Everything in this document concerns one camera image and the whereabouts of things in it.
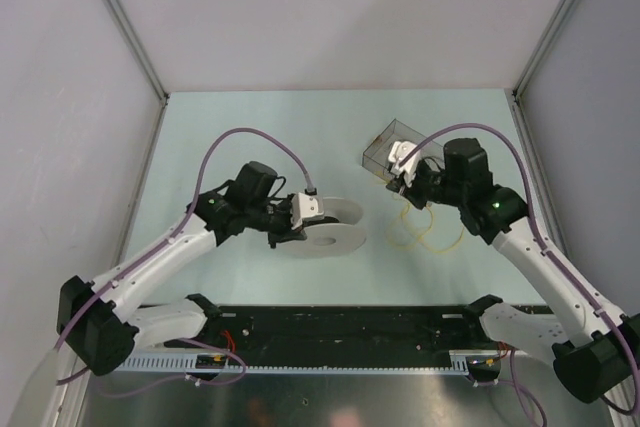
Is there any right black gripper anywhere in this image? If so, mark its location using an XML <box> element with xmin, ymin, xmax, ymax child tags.
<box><xmin>387</xmin><ymin>161</ymin><xmax>466</xmax><ymax>210</ymax></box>

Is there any yellow cable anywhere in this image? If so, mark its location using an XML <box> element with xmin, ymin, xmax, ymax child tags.
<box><xmin>374</xmin><ymin>176</ymin><xmax>465</xmax><ymax>254</ymax></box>

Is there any white plastic spool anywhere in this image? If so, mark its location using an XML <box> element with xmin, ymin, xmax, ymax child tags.
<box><xmin>278</xmin><ymin>197</ymin><xmax>366</xmax><ymax>258</ymax></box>

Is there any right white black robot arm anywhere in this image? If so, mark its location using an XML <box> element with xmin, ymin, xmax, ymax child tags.
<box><xmin>387</xmin><ymin>138</ymin><xmax>639</xmax><ymax>403</ymax></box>

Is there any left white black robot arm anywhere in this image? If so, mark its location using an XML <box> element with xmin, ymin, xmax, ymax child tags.
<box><xmin>56</xmin><ymin>161</ymin><xmax>323</xmax><ymax>376</ymax></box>

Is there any clear plastic box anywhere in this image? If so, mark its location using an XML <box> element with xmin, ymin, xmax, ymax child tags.
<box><xmin>362</xmin><ymin>119</ymin><xmax>445</xmax><ymax>180</ymax></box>

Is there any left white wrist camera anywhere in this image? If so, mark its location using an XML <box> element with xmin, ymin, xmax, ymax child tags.
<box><xmin>291</xmin><ymin>193</ymin><xmax>325</xmax><ymax>230</ymax></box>

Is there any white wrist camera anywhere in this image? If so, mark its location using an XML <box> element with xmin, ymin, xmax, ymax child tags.
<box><xmin>387</xmin><ymin>141</ymin><xmax>420</xmax><ymax>187</ymax></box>
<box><xmin>291</xmin><ymin>193</ymin><xmax>325</xmax><ymax>230</ymax></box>

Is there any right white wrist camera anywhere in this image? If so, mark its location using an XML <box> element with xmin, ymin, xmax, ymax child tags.
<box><xmin>387</xmin><ymin>141</ymin><xmax>420</xmax><ymax>187</ymax></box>

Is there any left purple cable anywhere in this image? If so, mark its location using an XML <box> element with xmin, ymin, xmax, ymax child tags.
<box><xmin>53</xmin><ymin>127</ymin><xmax>317</xmax><ymax>398</ymax></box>

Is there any purple cable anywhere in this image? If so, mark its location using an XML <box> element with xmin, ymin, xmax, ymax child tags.
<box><xmin>394</xmin><ymin>122</ymin><xmax>640</xmax><ymax>427</ymax></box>
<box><xmin>53</xmin><ymin>127</ymin><xmax>317</xmax><ymax>398</ymax></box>

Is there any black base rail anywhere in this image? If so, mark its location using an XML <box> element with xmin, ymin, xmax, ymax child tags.
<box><xmin>196</xmin><ymin>305</ymin><xmax>507</xmax><ymax>370</ymax></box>

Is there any white slotted cable duct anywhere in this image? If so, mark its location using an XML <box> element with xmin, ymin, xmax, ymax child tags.
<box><xmin>117</xmin><ymin>349</ymin><xmax>474</xmax><ymax>376</ymax></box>

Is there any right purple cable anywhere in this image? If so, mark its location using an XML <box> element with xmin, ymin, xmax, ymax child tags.
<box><xmin>394</xmin><ymin>122</ymin><xmax>640</xmax><ymax>427</ymax></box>

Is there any left aluminium frame post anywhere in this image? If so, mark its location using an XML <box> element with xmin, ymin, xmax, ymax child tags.
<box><xmin>77</xmin><ymin>0</ymin><xmax>169</xmax><ymax>98</ymax></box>

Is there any aluminium frame post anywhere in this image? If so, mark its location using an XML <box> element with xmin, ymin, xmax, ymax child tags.
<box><xmin>77</xmin><ymin>0</ymin><xmax>169</xmax><ymax>98</ymax></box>
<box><xmin>507</xmin><ymin>0</ymin><xmax>604</xmax><ymax>103</ymax></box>

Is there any right aluminium frame post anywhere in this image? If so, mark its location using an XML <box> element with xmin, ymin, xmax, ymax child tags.
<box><xmin>507</xmin><ymin>0</ymin><xmax>604</xmax><ymax>103</ymax></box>

